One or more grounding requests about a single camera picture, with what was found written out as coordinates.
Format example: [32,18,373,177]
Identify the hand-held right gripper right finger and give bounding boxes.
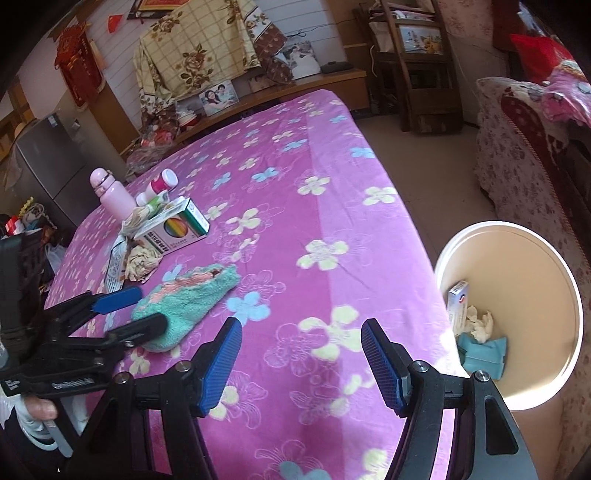
[361,318,539,480]

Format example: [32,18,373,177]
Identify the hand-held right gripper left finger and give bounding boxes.
[78,318,243,480]

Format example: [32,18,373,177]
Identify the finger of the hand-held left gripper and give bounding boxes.
[104,313,168,352]
[45,285,142,331]

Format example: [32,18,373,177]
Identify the medicine blister strip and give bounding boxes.
[104,240,127,294]

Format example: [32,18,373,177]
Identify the teal fuzzy sock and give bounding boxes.
[131,263,241,354]

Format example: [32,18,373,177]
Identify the white printed snack wrapper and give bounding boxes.
[121,194,172,236]

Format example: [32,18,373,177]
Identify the green box rainbow print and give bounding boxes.
[133,196,211,254]

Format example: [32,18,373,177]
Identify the white and blue box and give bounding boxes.
[445,279,471,337]

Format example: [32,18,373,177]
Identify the cream round bin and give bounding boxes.
[434,220,583,412]

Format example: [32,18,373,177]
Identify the person's left hand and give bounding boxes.
[18,396,59,423]

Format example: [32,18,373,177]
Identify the white plastic bag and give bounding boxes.
[45,244,68,273]

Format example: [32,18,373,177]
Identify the white yogurt bottle pink label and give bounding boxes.
[135,168,178,206]

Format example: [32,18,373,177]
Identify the clear plastic bags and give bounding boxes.
[127,129,178,176]

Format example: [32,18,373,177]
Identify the grey refrigerator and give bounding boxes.
[14,113,105,227]

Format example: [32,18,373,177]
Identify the pink floral tablecloth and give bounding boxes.
[44,88,467,480]

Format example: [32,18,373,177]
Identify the red and white bowl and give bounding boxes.
[178,104,204,127]

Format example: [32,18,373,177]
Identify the red hanging banner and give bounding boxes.
[54,25,105,109]

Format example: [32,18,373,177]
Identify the floral sofa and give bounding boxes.
[475,76,591,480]

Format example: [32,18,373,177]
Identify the wooden chair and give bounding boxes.
[353,0,465,134]

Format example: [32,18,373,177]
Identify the yellow floral cloth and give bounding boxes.
[134,0,296,121]

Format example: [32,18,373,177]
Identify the wooden cabinet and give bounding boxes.
[117,68,368,160]

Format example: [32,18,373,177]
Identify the brown jacket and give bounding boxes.
[568,124,591,185]

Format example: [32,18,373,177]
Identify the framed red and gold picture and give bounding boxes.
[127,0,190,19]

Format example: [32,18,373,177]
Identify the wedding photo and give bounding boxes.
[274,41,321,77]

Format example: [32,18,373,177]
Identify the framed painting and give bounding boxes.
[399,25,444,54]

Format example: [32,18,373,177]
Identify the pink fringed blanket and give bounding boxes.
[542,58,591,127]

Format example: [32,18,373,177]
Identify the red cushion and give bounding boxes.
[510,34,566,84]

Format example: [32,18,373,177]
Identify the couple photo frame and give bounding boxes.
[199,79,238,116]

